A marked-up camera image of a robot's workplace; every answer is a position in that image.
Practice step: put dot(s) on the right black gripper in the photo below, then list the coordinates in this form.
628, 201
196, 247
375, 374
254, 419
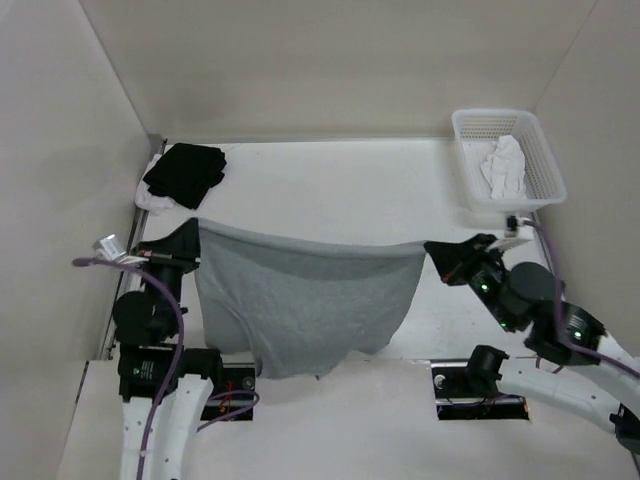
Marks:
452, 259

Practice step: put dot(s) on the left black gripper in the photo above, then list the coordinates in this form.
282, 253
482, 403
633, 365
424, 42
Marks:
181, 247

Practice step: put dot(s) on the grey tank top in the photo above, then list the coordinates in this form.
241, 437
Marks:
300, 307

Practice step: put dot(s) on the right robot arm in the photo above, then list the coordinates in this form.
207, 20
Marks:
603, 385

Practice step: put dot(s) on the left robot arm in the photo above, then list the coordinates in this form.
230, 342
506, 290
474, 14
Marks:
164, 386

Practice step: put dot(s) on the folded white tank top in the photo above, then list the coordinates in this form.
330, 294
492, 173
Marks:
145, 200

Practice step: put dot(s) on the folded black tank top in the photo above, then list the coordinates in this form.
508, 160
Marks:
186, 173

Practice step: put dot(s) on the crumpled white tank top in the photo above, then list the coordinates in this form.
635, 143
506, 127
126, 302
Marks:
504, 170

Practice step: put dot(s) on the white plastic basket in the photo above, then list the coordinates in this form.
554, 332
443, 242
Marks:
477, 132

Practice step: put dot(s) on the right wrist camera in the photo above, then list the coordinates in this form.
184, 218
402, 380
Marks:
518, 230

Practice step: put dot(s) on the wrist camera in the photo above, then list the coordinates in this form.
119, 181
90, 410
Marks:
110, 248
518, 230

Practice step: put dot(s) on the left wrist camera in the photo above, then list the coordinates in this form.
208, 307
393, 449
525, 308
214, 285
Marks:
110, 248

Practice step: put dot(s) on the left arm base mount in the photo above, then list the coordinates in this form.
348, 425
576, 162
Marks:
232, 394

